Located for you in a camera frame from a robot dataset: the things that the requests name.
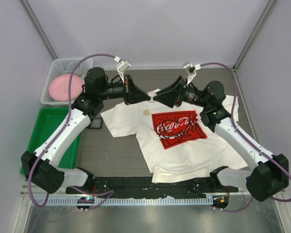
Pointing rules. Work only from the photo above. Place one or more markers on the gold flower brooch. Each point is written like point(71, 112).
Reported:
point(146, 112)

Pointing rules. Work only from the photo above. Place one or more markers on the white printed t-shirt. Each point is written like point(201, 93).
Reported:
point(174, 142)

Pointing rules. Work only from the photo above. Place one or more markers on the pink plate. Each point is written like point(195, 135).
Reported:
point(58, 88)

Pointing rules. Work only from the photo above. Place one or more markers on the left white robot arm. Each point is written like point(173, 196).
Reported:
point(41, 166)

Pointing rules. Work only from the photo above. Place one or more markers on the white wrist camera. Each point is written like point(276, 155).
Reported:
point(191, 70)
point(121, 67)

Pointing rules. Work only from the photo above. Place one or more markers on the white slotted cable duct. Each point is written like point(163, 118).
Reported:
point(90, 201)

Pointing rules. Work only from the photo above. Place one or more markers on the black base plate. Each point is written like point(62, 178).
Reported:
point(144, 188)

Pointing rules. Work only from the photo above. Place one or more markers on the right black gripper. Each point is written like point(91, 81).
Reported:
point(168, 96)

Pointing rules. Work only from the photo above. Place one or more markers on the black brooch box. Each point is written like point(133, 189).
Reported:
point(96, 124)

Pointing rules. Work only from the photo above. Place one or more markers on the white plastic basket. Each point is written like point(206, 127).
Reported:
point(58, 68)

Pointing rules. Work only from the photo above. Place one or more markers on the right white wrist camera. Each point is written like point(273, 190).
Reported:
point(191, 70)

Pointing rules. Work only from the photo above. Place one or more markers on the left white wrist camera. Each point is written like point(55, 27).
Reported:
point(121, 67)

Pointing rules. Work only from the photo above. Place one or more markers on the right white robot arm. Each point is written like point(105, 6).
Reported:
point(267, 174)

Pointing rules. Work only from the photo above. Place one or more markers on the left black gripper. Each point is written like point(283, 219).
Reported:
point(132, 93)

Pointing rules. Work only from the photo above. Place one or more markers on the light blue cup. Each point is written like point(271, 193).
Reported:
point(77, 71)

